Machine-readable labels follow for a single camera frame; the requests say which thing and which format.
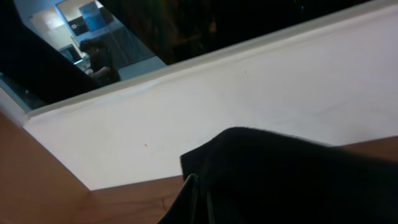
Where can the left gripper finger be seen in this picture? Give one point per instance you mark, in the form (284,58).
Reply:
(183,209)

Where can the black t-shirt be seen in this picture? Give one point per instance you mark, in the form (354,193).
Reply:
(255,176)

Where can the person at desk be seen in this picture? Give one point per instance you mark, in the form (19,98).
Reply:
(104,71)

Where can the computer monitor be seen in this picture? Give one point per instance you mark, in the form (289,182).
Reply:
(70,53)

